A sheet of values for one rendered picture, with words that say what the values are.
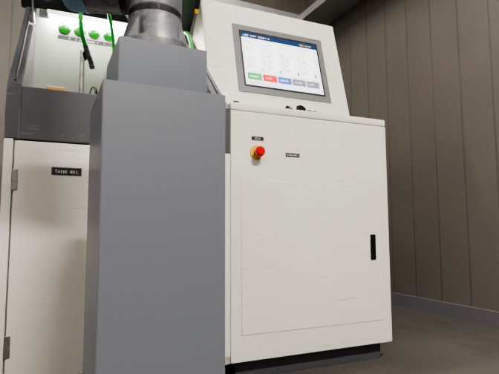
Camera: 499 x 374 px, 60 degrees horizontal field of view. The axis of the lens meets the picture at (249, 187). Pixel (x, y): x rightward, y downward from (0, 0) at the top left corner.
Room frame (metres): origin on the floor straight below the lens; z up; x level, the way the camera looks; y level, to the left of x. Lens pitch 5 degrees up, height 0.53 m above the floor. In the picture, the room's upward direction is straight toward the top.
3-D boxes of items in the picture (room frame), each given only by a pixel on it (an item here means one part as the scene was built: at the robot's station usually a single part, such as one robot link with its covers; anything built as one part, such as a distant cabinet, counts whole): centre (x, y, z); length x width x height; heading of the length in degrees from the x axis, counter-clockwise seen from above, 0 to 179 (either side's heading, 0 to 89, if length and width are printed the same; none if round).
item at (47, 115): (1.39, 0.40, 0.87); 0.62 x 0.04 x 0.16; 114
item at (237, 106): (1.76, -0.21, 0.96); 0.70 x 0.22 x 0.03; 114
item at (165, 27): (0.92, 0.21, 0.95); 0.15 x 0.15 x 0.10
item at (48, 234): (1.37, 0.39, 0.44); 0.65 x 0.02 x 0.68; 114
